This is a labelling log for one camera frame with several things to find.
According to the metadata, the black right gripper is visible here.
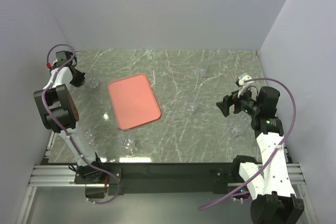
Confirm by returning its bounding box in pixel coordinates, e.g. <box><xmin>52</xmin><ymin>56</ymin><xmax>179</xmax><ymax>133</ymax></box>
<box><xmin>216</xmin><ymin>85</ymin><xmax>261</xmax><ymax>116</ymax></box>

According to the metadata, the clear glass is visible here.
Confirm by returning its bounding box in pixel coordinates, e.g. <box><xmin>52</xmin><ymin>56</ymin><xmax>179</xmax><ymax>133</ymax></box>
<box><xmin>194</xmin><ymin>66</ymin><xmax>208</xmax><ymax>77</ymax></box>
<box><xmin>80</xmin><ymin>126</ymin><xmax>96</xmax><ymax>144</ymax></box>
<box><xmin>85</xmin><ymin>77</ymin><xmax>100</xmax><ymax>89</ymax></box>
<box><xmin>119</xmin><ymin>132</ymin><xmax>137</xmax><ymax>155</ymax></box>

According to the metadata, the clear glass under right arm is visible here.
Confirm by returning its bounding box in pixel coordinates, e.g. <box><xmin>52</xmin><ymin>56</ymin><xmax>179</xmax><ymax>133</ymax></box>
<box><xmin>227</xmin><ymin>114</ymin><xmax>251</xmax><ymax>138</ymax></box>

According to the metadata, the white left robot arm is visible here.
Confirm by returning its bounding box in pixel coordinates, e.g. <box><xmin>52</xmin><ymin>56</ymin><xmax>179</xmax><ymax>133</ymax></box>
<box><xmin>34</xmin><ymin>50</ymin><xmax>106</xmax><ymax>183</ymax></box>

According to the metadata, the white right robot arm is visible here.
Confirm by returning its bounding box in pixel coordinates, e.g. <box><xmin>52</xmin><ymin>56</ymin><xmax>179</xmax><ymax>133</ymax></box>
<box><xmin>216</xmin><ymin>87</ymin><xmax>304</xmax><ymax>223</ymax></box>

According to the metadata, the pink plastic tray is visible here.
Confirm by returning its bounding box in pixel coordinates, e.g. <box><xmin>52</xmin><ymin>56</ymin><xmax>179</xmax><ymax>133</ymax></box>
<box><xmin>107</xmin><ymin>73</ymin><xmax>161</xmax><ymax>130</ymax></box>

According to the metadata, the clear glass table centre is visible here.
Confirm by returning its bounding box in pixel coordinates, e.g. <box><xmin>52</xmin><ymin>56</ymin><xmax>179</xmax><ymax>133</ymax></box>
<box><xmin>183</xmin><ymin>101</ymin><xmax>198</xmax><ymax>115</ymax></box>

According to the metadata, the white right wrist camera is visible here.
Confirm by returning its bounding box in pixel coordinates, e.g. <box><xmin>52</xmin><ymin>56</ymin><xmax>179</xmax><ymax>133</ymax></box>
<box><xmin>236</xmin><ymin>73</ymin><xmax>251</xmax><ymax>87</ymax></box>

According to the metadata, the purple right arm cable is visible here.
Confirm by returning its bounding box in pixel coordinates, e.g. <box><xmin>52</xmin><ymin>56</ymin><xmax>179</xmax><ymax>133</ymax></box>
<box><xmin>197</xmin><ymin>77</ymin><xmax>297</xmax><ymax>211</ymax></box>

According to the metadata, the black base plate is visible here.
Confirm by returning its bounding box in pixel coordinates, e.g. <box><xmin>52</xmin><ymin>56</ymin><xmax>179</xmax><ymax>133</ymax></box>
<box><xmin>68</xmin><ymin>163</ymin><xmax>243</xmax><ymax>199</ymax></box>

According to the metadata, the aluminium mounting rail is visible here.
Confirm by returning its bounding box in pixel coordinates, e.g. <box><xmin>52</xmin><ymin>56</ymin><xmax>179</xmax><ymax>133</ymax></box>
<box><xmin>15</xmin><ymin>129</ymin><xmax>308</xmax><ymax>224</ymax></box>

